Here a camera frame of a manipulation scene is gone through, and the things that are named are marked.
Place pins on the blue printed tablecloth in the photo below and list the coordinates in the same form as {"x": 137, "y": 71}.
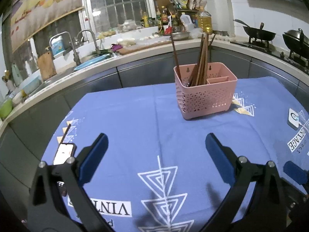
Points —
{"x": 157, "y": 174}

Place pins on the blue plastic basin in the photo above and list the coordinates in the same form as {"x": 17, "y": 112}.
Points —
{"x": 93, "y": 61}

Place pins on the smartphone on table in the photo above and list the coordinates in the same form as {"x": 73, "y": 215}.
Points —
{"x": 64, "y": 151}

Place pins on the black chopstick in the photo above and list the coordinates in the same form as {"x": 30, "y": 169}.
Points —
{"x": 65, "y": 133}

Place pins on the stainless steel bowl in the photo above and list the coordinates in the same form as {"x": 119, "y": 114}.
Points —
{"x": 177, "y": 36}

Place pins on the upright small cutting board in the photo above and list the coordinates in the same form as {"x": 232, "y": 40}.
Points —
{"x": 46, "y": 66}

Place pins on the green bowl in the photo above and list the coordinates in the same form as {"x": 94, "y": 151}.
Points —
{"x": 6, "y": 108}

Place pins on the brown wooden chopstick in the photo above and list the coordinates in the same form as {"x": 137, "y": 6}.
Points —
{"x": 175, "y": 57}

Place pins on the chrome kitchen faucet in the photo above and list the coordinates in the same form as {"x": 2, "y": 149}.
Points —
{"x": 85, "y": 33}

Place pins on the large cooking oil bottle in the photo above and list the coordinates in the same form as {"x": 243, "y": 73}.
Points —
{"x": 204, "y": 20}

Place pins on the tall curved chrome faucet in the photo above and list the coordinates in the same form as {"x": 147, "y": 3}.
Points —
{"x": 71, "y": 46}

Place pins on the black wok on stove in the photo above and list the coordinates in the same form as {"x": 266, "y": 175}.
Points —
{"x": 257, "y": 33}

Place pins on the pink perforated utensil basket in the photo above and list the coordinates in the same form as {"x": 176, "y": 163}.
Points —
{"x": 215, "y": 96}

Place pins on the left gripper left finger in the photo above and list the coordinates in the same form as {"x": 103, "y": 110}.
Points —
{"x": 47, "y": 210}

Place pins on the gas stove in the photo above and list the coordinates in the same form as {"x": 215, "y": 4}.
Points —
{"x": 290, "y": 57}

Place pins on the barred kitchen window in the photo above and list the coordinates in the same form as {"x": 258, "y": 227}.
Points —
{"x": 104, "y": 15}

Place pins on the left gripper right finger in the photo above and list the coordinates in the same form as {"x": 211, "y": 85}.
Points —
{"x": 267, "y": 209}

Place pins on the white small device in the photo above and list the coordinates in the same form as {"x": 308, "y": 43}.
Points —
{"x": 296, "y": 119}

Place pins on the fruit print window blind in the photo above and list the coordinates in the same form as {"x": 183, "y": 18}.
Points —
{"x": 28, "y": 17}

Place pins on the white plastic jug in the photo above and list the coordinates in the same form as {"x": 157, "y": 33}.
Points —
{"x": 187, "y": 22}

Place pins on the wooden cutting board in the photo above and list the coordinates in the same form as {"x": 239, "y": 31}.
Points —
{"x": 136, "y": 48}

